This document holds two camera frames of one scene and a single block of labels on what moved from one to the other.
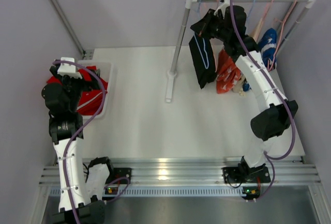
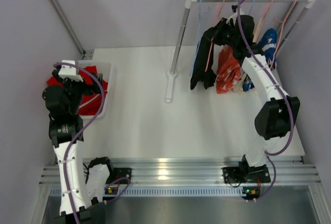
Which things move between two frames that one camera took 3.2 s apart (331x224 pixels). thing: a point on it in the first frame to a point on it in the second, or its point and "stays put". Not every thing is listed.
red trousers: x=90 y=101 stays put
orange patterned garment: x=228 y=73 stays put
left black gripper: x=88 y=74 stays put
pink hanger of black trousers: x=215 y=50 to x=215 y=21
